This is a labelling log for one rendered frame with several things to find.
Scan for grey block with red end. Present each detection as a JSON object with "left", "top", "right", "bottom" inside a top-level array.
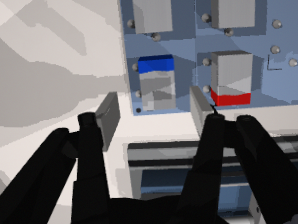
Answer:
[{"left": 211, "top": 50, "right": 253, "bottom": 106}]

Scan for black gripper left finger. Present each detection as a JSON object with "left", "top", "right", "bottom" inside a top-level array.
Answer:
[{"left": 0, "top": 92, "right": 121, "bottom": 224}]

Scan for grey block with yellow end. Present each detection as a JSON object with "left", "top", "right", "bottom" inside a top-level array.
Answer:
[{"left": 211, "top": 0, "right": 255, "bottom": 28}]

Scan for grey metal block with green end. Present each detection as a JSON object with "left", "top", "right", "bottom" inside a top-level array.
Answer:
[{"left": 132, "top": 0, "right": 173, "bottom": 34}]

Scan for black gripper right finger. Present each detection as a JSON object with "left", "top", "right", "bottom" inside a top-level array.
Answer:
[{"left": 169, "top": 86, "right": 298, "bottom": 224}]

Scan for grey block with blue end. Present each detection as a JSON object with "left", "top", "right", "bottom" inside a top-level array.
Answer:
[{"left": 138, "top": 54, "right": 176, "bottom": 111}]

